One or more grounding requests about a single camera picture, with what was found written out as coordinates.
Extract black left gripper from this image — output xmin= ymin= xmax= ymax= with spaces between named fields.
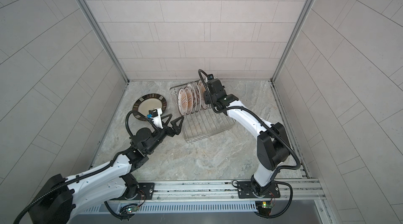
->
xmin=145 ymin=114 xmax=184 ymax=155

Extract dark striped rim plate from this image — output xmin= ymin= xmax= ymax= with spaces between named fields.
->
xmin=132 ymin=93 xmax=167 ymax=116

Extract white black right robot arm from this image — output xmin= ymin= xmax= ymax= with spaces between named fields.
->
xmin=201 ymin=79 xmax=301 ymax=197

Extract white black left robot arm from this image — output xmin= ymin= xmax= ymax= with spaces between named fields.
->
xmin=27 ymin=114 xmax=184 ymax=224

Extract front orange sunburst plate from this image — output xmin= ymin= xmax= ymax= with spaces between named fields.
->
xmin=178 ymin=88 xmax=188 ymax=116

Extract orange sunburst plate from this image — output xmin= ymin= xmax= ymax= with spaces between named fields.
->
xmin=178 ymin=88 xmax=188 ymax=116
xmin=184 ymin=86 xmax=194 ymax=115

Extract left green circuit board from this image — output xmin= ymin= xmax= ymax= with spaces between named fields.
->
xmin=121 ymin=204 xmax=140 ymax=215

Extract green circuit board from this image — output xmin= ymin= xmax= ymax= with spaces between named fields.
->
xmin=121 ymin=204 xmax=140 ymax=215
xmin=255 ymin=201 xmax=274 ymax=217

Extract right green circuit board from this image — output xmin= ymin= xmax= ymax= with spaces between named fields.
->
xmin=255 ymin=201 xmax=274 ymax=217

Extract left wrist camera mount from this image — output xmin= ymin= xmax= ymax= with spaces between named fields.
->
xmin=147 ymin=108 xmax=163 ymax=129

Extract wire metal dish rack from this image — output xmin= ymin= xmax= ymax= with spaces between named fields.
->
xmin=170 ymin=80 xmax=235 ymax=143

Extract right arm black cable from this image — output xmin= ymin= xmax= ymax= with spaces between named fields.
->
xmin=197 ymin=69 xmax=302 ymax=220

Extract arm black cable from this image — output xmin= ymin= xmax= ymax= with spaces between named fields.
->
xmin=12 ymin=110 xmax=158 ymax=224
xmin=197 ymin=69 xmax=302 ymax=220

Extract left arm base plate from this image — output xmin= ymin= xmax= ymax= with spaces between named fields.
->
xmin=123 ymin=183 xmax=155 ymax=201

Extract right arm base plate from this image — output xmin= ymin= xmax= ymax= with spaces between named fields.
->
xmin=237 ymin=181 xmax=281 ymax=199

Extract aluminium front rail frame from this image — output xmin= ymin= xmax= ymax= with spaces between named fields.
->
xmin=71 ymin=178 xmax=335 ymax=224

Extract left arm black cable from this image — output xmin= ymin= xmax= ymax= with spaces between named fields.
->
xmin=12 ymin=110 xmax=158 ymax=224

